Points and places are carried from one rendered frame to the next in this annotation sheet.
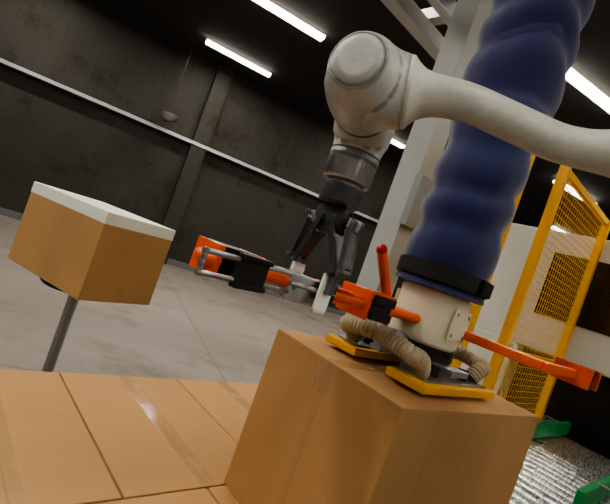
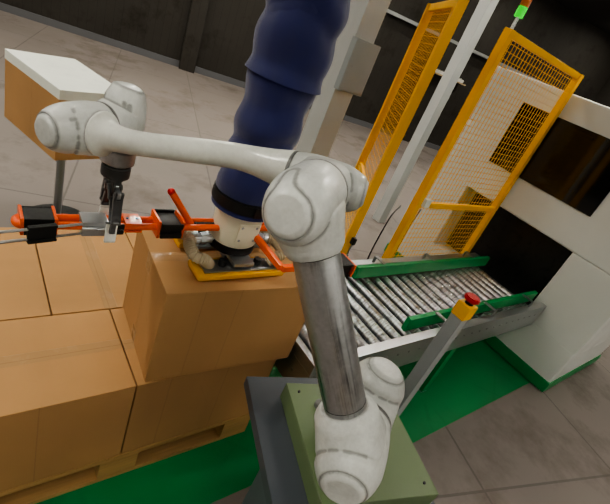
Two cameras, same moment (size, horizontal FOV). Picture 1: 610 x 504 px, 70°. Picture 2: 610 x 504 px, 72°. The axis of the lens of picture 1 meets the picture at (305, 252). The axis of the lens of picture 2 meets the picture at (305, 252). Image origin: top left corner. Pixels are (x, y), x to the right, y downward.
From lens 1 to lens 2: 88 cm
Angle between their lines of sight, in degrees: 28
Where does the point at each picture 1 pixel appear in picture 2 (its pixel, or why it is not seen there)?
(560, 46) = (312, 23)
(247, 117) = not seen: outside the picture
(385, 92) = (69, 149)
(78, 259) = not seen: hidden behind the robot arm
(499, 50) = (265, 23)
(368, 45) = (46, 126)
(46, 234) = (24, 101)
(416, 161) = (356, 20)
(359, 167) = (114, 158)
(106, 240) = not seen: hidden behind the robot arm
